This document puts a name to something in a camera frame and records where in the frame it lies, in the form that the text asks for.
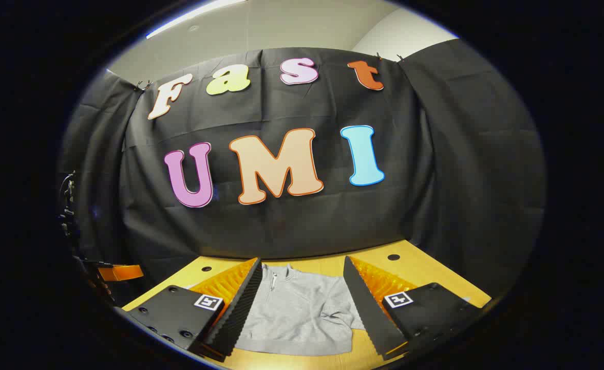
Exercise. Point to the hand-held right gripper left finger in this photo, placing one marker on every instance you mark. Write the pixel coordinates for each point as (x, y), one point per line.
(240, 313)

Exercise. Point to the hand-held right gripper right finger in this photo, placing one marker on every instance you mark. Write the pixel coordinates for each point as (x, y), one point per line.
(371, 313)

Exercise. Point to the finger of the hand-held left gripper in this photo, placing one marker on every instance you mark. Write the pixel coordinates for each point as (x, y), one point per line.
(122, 272)

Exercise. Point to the grey zip-neck sweater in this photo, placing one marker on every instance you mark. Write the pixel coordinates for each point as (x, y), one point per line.
(297, 313)

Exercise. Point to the black backdrop cloth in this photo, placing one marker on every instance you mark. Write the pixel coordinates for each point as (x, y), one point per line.
(291, 226)

